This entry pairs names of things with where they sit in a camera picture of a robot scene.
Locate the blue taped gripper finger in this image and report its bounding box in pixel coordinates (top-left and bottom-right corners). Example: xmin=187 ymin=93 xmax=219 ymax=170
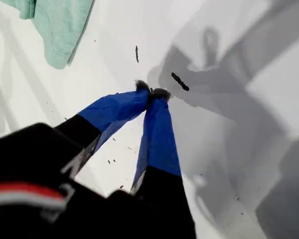
xmin=129 ymin=88 xmax=190 ymax=200
xmin=53 ymin=79 xmax=151 ymax=178

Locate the pale green T-shirt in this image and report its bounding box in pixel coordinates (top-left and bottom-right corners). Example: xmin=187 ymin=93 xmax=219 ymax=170
xmin=0 ymin=0 xmax=96 ymax=70

